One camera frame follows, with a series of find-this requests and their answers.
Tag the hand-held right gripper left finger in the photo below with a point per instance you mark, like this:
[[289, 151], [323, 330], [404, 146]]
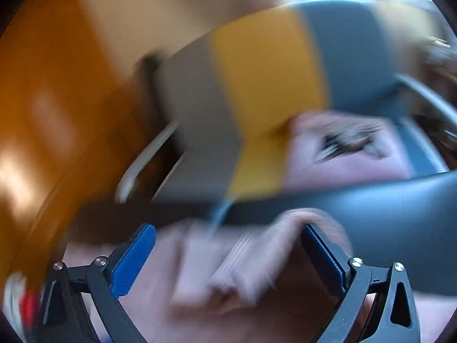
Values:
[[131, 262]]

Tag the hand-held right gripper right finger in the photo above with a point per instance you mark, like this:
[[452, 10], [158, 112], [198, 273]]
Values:
[[323, 260]]

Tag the pink ribbed sweater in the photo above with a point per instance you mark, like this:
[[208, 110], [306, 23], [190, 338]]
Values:
[[200, 268]]

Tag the pink printed garment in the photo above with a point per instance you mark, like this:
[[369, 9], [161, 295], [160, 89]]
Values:
[[342, 164]]

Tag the red white object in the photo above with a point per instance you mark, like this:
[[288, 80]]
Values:
[[25, 303]]

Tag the wooden wardrobe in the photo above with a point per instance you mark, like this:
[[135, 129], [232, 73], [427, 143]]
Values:
[[53, 96]]

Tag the grey yellow blue chair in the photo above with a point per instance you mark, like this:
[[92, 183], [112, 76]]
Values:
[[264, 78]]

